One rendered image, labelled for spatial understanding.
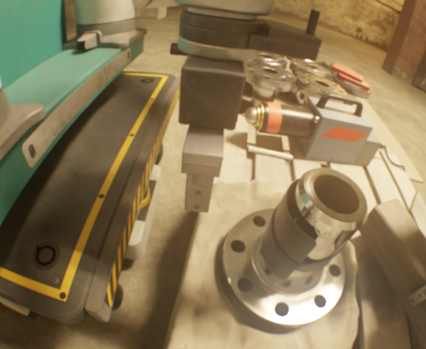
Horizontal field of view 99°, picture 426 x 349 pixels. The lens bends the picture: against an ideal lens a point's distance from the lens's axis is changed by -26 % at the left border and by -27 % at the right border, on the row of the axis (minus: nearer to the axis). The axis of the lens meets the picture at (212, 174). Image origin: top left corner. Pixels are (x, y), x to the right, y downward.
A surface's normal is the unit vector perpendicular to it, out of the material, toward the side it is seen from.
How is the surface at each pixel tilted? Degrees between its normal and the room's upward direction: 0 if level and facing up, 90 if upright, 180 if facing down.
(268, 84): 90
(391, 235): 90
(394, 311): 0
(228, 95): 90
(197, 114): 90
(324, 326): 34
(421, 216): 0
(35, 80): 0
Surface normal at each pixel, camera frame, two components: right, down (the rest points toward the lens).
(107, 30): 0.43, 0.59
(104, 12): 0.32, 0.75
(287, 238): -0.87, 0.26
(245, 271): 0.12, -0.72
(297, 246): -0.74, 0.40
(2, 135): 0.91, -0.33
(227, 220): 0.48, 0.07
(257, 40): -0.06, 0.69
